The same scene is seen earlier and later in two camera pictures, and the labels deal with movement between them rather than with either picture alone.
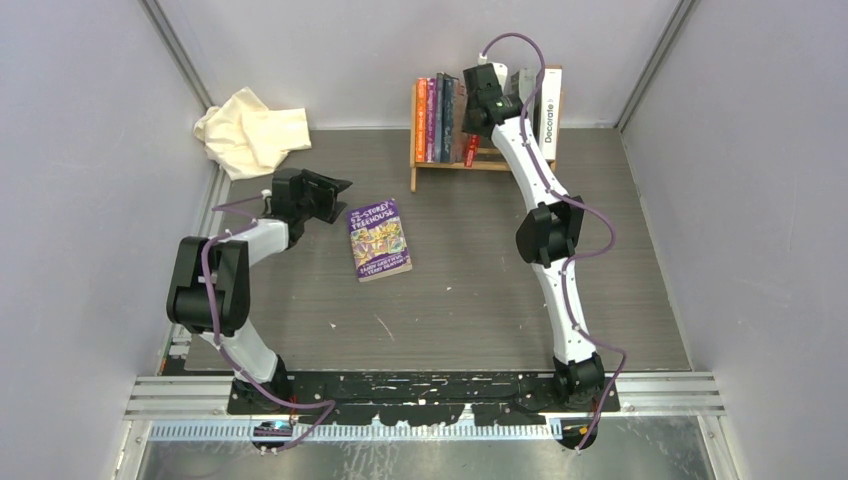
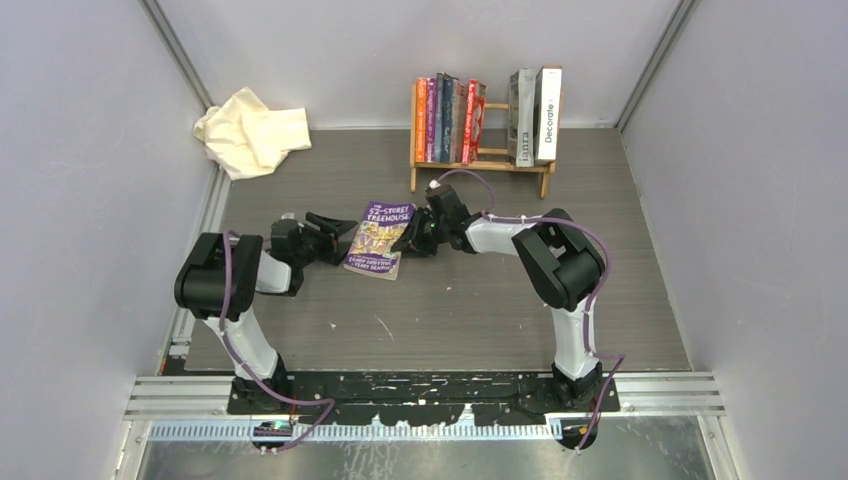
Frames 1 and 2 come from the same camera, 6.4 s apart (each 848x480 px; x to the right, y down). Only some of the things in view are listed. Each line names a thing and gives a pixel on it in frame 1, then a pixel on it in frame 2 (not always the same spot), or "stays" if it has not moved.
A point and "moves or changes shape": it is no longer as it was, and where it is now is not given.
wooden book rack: [488, 159] stays
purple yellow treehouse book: [378, 241] moves or changes shape
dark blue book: [439, 118] stays
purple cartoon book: [431, 120] stays
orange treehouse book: [421, 119] stays
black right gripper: [466, 124] to [410, 244]
